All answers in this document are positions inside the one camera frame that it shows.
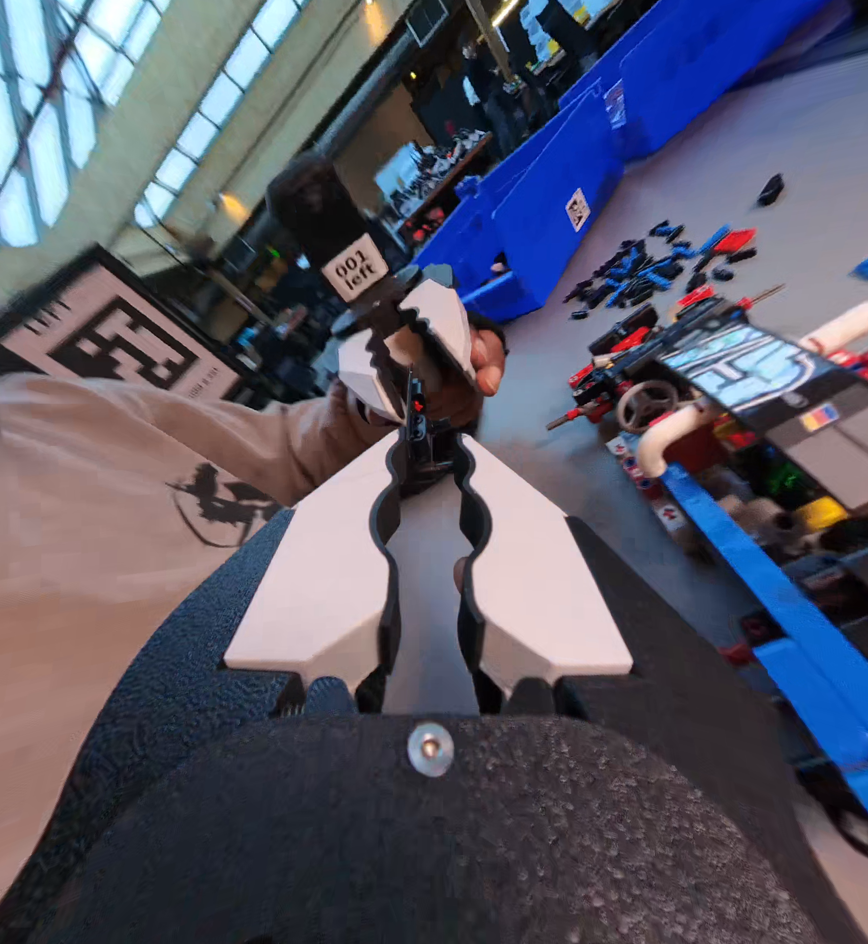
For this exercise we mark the person's left forearm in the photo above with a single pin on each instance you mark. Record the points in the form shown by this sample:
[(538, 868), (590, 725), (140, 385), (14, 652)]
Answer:
[(220, 435)]

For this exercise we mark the black angled lego piece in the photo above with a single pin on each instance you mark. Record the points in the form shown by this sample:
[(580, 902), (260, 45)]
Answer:
[(771, 190)]

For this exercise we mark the partly built lego car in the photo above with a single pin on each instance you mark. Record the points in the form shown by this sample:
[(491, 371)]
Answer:
[(773, 398)]

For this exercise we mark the pile of blue black pins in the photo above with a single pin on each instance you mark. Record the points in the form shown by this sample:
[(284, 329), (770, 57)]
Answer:
[(640, 269)]

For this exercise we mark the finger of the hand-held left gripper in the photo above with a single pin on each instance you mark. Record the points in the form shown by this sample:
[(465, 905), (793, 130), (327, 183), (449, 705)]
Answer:
[(364, 376), (441, 317)]

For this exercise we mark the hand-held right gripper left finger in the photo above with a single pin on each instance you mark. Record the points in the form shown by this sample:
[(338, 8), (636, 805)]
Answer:
[(308, 590)]

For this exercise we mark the person's right hand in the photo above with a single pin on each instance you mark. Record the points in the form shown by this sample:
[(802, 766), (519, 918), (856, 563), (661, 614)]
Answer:
[(461, 575)]

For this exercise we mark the person's torso beige hoodie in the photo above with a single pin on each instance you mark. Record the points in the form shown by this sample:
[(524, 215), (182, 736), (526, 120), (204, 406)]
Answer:
[(50, 627)]

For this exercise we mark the person's left hand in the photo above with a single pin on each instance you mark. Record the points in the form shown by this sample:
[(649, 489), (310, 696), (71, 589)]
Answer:
[(489, 365)]

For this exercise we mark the blue plastic bin white label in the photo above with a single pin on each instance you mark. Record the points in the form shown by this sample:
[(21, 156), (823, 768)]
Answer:
[(552, 192)]

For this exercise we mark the black lego subassembly red pin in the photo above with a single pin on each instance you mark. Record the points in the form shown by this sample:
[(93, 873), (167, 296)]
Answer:
[(423, 457)]

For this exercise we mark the red square lego plate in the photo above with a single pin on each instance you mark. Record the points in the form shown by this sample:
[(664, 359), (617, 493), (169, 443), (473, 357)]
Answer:
[(735, 240)]

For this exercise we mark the white sign black code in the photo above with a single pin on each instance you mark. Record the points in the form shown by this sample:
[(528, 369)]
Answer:
[(124, 339)]

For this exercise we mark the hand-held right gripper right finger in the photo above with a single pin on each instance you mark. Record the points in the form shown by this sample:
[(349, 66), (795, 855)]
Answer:
[(552, 597)]

